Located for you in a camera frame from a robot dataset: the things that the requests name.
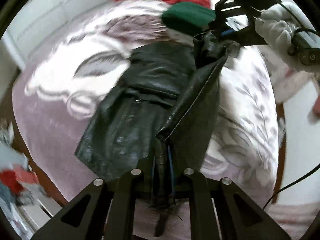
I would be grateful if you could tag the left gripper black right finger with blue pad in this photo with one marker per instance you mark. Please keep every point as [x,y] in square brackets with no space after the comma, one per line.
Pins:
[219,209]

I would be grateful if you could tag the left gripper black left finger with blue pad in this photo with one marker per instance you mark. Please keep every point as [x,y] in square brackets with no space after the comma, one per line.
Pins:
[106,210]

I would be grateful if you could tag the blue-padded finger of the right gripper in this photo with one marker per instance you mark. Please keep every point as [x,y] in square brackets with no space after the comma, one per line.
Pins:
[228,32]

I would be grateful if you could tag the black leather jacket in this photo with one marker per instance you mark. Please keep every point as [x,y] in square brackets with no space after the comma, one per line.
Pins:
[160,116]

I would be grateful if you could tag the white gloved right hand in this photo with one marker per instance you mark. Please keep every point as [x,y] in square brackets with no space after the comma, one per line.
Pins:
[276,26]

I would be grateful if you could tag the folded green striped garment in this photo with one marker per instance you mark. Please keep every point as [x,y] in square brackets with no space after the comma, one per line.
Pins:
[188,18]

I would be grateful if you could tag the floral purple bed blanket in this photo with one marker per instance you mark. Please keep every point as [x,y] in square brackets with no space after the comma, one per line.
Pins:
[67,78]

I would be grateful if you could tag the white sliding wardrobe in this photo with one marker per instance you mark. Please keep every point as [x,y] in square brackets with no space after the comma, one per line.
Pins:
[37,21]

